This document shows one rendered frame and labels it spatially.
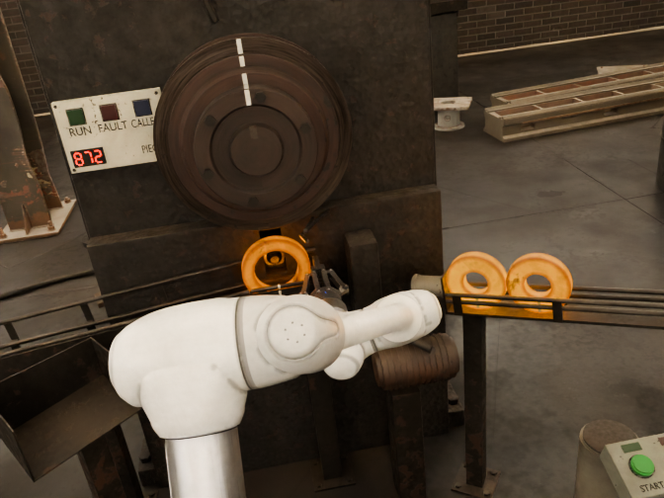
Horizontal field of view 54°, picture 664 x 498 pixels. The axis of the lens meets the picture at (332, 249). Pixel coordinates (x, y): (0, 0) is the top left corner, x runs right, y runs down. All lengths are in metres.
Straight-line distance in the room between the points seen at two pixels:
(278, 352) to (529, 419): 1.61
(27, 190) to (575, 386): 3.38
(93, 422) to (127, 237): 0.49
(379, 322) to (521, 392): 1.29
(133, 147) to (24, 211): 2.81
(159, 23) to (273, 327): 1.02
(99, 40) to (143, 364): 0.99
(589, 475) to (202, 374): 0.95
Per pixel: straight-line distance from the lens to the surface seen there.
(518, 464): 2.20
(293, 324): 0.83
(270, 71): 1.52
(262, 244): 1.69
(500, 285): 1.67
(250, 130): 1.48
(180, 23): 1.68
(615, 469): 1.38
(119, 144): 1.74
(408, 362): 1.75
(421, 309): 1.42
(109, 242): 1.81
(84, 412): 1.67
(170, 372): 0.89
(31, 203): 4.52
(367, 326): 1.20
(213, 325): 0.89
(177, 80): 1.55
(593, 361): 2.65
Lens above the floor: 1.55
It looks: 26 degrees down
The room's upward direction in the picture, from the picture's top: 7 degrees counter-clockwise
